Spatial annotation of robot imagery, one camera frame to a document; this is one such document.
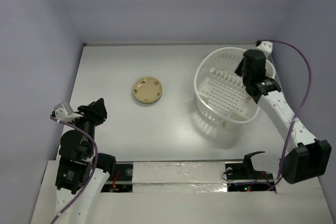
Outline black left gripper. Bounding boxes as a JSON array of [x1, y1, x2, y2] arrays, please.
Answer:
[[69, 97, 107, 155]]

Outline beige speckled plate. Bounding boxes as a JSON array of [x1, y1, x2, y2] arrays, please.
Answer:
[[132, 77, 163, 94]]

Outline lime green plate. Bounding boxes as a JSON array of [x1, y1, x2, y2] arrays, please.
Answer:
[[133, 91, 163, 104]]

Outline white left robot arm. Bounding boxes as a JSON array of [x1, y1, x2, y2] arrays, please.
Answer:
[[50, 98, 119, 223]]

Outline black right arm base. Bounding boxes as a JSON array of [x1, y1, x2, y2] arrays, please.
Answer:
[[222, 151, 275, 193]]

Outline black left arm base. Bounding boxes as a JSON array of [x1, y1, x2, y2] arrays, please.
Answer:
[[101, 162, 133, 193]]

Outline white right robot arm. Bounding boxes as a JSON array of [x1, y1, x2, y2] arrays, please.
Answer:
[[235, 49, 332, 184]]

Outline white plastic dish rack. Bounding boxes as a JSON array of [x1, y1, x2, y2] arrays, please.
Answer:
[[194, 47, 260, 127]]

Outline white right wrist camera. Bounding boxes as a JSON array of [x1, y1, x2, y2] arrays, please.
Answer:
[[255, 40, 273, 58]]

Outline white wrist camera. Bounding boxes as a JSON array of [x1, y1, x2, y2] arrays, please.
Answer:
[[255, 40, 273, 58], [51, 102, 82, 122]]

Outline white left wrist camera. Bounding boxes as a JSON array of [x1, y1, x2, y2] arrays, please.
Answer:
[[51, 102, 82, 122]]

